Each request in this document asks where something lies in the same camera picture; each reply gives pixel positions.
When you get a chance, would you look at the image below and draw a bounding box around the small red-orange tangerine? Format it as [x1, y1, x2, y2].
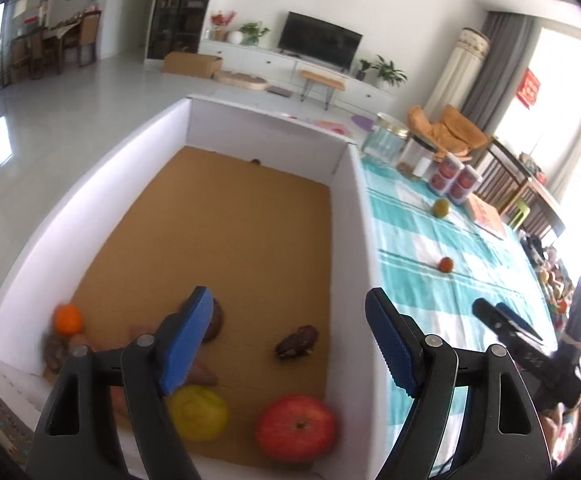
[438, 257, 455, 274]

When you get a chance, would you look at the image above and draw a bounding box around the large orange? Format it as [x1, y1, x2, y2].
[53, 304, 83, 337]

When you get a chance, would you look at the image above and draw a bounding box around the long sweet potato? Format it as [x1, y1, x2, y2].
[129, 324, 218, 387]

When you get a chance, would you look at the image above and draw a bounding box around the short sweet potato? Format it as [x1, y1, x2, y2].
[110, 386, 129, 419]

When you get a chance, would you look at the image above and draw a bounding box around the teal checkered tablecloth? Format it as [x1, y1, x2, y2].
[362, 163, 552, 479]

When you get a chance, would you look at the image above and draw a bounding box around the dark brown round fruit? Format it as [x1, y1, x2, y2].
[42, 333, 70, 375]

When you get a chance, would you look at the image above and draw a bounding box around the orange book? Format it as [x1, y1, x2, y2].
[465, 193, 505, 240]

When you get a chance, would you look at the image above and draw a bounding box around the green-yellow fruit on table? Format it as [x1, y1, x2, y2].
[432, 198, 451, 219]

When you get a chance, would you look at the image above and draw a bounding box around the yellow round fruit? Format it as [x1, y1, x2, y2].
[167, 385, 228, 442]

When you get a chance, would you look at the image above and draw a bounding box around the dark wooden dining chair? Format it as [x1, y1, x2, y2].
[475, 136, 566, 240]

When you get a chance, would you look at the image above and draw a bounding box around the red label can right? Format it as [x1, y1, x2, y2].
[447, 165, 483, 205]

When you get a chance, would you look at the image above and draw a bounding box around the red label can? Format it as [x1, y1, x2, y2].
[427, 152, 464, 196]
[447, 165, 483, 205]

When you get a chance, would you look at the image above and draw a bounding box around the red label can left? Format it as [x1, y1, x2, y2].
[427, 152, 464, 196]

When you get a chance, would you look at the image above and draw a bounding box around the clear jar black lid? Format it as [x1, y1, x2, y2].
[397, 134, 438, 179]

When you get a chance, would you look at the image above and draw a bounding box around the orange fabric armchair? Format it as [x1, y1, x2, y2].
[408, 105, 489, 162]

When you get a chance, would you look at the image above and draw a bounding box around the red apple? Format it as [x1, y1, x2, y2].
[256, 394, 338, 464]

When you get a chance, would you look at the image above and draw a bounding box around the clear glass jar gold lid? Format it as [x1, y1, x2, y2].
[361, 113, 409, 166]

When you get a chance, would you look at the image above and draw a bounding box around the white standing air conditioner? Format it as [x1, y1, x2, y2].
[423, 27, 490, 122]

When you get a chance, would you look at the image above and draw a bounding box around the white cardboard box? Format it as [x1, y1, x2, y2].
[0, 98, 387, 479]

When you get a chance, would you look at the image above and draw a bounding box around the potted green plant right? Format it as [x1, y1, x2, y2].
[372, 55, 408, 92]

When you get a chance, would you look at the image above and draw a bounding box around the potted green plant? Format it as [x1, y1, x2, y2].
[238, 22, 270, 47]
[372, 55, 408, 92]

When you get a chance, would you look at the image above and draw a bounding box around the grey curtain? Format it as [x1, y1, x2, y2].
[461, 11, 540, 136]

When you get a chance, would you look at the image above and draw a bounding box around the small wooden bench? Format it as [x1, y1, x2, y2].
[300, 70, 346, 110]

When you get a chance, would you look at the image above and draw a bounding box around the white tv cabinet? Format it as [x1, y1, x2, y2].
[198, 40, 395, 115]

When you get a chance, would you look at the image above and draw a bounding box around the black television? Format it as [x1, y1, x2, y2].
[277, 12, 362, 72]

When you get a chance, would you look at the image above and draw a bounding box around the round wooden floor tray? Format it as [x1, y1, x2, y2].
[212, 70, 269, 91]

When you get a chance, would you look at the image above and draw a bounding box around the potted green plant left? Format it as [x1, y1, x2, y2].
[238, 22, 270, 47]

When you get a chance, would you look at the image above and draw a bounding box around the brown cardboard box on floor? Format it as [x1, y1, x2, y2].
[161, 52, 223, 79]

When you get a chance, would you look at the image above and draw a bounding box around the red flower bouquet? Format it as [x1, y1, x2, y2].
[210, 11, 236, 41]

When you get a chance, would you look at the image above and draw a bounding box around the dark glass display cabinet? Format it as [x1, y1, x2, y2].
[146, 0, 209, 61]

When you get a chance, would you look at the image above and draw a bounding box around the red wall decoration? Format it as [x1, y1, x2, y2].
[516, 68, 541, 108]

